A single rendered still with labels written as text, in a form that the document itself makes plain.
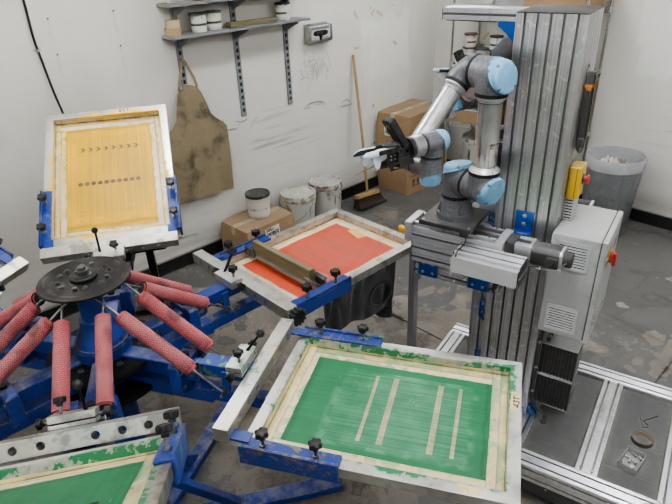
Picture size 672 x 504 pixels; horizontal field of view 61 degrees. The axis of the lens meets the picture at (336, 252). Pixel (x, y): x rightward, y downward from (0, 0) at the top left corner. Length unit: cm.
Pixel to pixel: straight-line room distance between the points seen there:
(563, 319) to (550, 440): 64
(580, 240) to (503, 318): 56
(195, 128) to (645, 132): 364
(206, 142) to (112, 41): 95
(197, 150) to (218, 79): 55
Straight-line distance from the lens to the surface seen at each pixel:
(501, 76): 209
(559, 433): 301
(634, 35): 541
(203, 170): 457
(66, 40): 407
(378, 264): 259
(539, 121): 234
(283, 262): 255
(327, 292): 239
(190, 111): 444
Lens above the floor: 228
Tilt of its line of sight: 29 degrees down
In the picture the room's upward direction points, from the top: 2 degrees counter-clockwise
